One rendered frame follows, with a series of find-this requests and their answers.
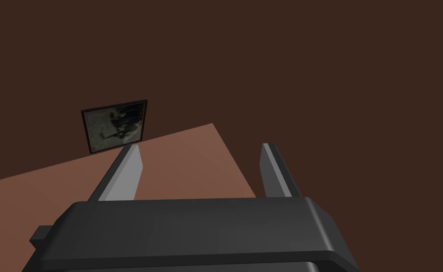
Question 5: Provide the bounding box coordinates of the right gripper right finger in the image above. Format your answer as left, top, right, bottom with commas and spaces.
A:
259, 142, 302, 199

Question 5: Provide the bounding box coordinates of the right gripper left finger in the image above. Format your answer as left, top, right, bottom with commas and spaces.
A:
87, 143, 144, 202

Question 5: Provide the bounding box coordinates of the dark framed wall picture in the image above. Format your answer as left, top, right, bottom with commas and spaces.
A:
80, 99, 148, 155

